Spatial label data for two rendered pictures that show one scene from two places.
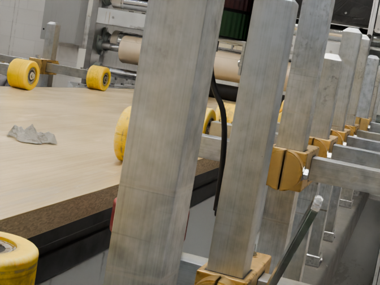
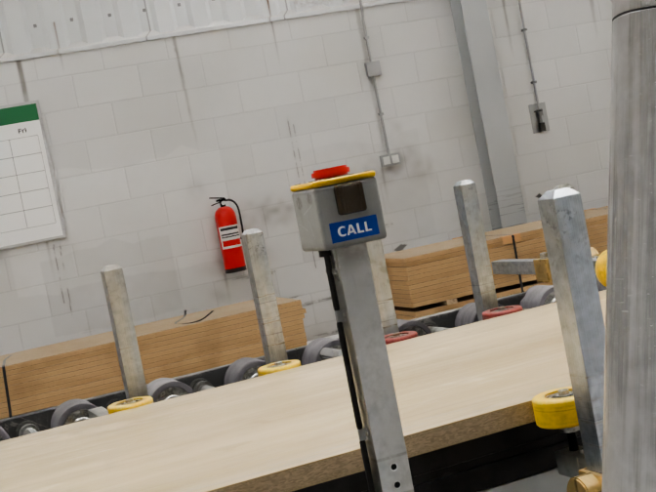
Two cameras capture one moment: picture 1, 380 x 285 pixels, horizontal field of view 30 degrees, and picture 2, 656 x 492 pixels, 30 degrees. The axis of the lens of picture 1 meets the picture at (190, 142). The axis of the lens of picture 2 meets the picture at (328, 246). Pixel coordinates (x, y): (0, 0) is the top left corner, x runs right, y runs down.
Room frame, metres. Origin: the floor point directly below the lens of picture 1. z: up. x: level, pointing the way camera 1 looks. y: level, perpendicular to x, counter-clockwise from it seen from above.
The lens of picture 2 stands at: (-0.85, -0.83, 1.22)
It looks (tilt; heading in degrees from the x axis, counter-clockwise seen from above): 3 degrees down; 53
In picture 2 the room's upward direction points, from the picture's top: 11 degrees counter-clockwise
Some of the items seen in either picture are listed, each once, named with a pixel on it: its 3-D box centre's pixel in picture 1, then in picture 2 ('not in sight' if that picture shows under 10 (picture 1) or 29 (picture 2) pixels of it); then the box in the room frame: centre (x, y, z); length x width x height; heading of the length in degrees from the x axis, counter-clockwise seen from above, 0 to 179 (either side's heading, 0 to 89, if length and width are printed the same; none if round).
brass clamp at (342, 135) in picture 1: (332, 141); not in sight; (1.40, -0.28, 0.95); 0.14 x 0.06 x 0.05; 163
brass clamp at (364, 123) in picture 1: (360, 125); not in sight; (2.12, -0.49, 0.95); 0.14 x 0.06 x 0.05; 163
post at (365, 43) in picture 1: (342, 140); not in sight; (1.61, -0.34, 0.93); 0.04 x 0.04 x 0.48; 73
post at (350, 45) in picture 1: (329, 151); not in sight; (1.38, -0.27, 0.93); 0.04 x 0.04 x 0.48; 73
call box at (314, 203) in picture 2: not in sight; (339, 215); (-0.07, 0.16, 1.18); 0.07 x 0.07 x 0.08; 73
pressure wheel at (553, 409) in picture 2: not in sight; (571, 434); (0.26, 0.21, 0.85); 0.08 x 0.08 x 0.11
